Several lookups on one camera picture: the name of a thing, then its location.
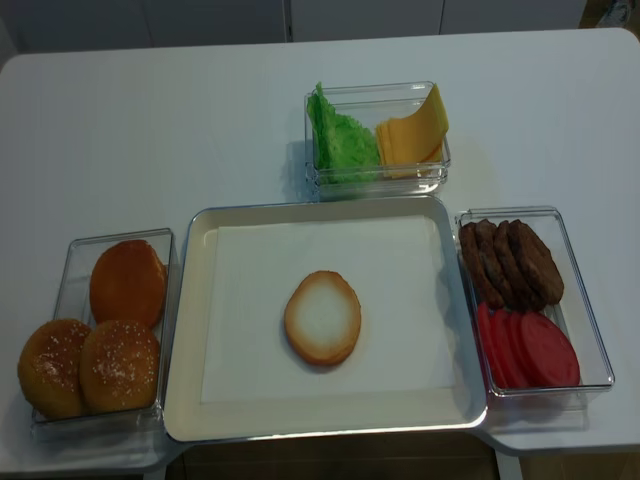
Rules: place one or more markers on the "brown meat patty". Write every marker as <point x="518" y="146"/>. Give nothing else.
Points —
<point x="521" y="297"/>
<point x="475" y="267"/>
<point x="535" y="262"/>
<point x="484" y="231"/>

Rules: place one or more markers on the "stacked yellow cheese slices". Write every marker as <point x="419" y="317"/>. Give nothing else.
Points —
<point x="390" y="156"/>

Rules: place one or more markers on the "white paper tray liner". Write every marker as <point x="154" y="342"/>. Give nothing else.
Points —
<point x="394" y="265"/>

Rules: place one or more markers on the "clear patty tomato container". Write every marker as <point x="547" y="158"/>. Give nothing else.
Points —
<point x="573" y="315"/>

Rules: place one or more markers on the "red tomato slice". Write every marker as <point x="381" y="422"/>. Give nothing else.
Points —
<point x="514" y="376"/>
<point x="485" y="330"/>
<point x="550" y="355"/>
<point x="512" y="327"/>

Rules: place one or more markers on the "front brown meat patty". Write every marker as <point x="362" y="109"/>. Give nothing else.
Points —
<point x="535" y="262"/>

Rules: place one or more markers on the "front red tomato slice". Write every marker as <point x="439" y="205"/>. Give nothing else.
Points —
<point x="550" y="355"/>

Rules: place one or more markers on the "clear bun container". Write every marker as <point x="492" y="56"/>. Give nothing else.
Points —
<point x="73" y="303"/>

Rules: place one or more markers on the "curled top cheese slice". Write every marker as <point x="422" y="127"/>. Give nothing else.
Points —
<point x="420" y="135"/>

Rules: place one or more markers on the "plain bun bottom upright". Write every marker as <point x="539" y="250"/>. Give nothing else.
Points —
<point x="128" y="282"/>

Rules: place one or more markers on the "right sesame bun top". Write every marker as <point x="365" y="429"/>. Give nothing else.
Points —
<point x="118" y="367"/>

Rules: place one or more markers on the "white rectangular serving tray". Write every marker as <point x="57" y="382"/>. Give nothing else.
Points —
<point x="187" y="418"/>

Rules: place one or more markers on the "sesame bun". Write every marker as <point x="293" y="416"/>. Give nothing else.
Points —
<point x="48" y="368"/>
<point x="118" y="367"/>

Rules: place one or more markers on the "bottom bun half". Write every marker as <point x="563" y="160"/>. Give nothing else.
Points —
<point x="322" y="319"/>

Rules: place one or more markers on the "clear lettuce cheese container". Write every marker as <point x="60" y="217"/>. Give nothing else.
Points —
<point x="371" y="105"/>

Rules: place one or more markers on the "left sesame bun top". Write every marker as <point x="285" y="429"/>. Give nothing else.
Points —
<point x="48" y="368"/>

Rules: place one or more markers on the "green lettuce leaf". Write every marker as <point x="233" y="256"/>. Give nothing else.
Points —
<point x="316" y="117"/>

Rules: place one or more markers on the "remaining green lettuce leaves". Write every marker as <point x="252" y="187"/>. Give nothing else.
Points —
<point x="348" y="151"/>

